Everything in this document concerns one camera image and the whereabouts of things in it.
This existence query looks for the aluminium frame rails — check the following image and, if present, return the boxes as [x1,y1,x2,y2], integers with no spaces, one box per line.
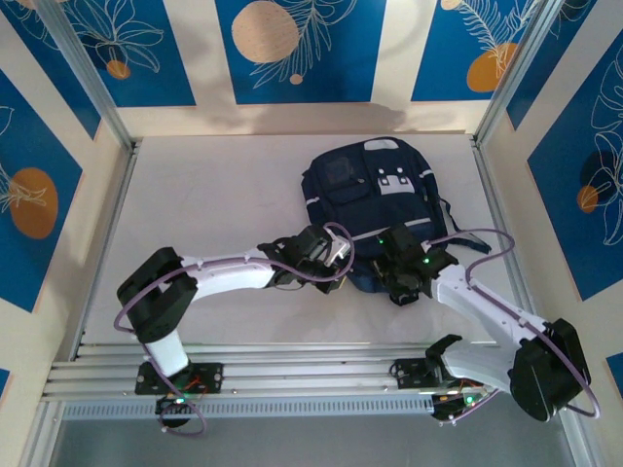
[41,342,578,404]

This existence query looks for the blue poster beige circle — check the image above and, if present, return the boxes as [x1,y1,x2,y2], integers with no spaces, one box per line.
[215,0,387,105]

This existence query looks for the aluminium frame post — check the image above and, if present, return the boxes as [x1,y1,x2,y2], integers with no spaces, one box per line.
[36,0,142,153]
[474,0,571,150]

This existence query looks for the purple cable loop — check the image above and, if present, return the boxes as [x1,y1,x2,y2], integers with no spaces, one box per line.
[158,388,209,436]

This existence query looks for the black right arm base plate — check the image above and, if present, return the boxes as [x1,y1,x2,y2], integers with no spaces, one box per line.
[392,357,486,391]

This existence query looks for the navy blue backpack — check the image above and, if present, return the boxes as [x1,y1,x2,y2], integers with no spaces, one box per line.
[299,136,492,294]

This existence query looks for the aluminium side rail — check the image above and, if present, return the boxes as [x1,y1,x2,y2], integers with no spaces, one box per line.
[470,135,545,350]
[67,138,143,364]

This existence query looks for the black controller board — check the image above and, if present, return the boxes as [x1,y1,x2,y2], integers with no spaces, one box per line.
[430,388,492,423]
[154,388,197,415]

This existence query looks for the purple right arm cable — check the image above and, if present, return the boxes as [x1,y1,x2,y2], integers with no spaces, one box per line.
[425,227,603,420]

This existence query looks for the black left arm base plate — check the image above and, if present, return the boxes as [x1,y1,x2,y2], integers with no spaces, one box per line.
[134,362,225,396]

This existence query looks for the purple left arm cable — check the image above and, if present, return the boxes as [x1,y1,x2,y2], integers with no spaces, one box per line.
[113,222,356,337]

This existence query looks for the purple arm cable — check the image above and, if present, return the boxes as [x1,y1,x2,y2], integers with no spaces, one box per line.
[425,227,603,420]
[113,222,356,337]

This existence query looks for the grey slotted cable duct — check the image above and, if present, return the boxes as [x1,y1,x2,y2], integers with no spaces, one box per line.
[60,392,437,422]

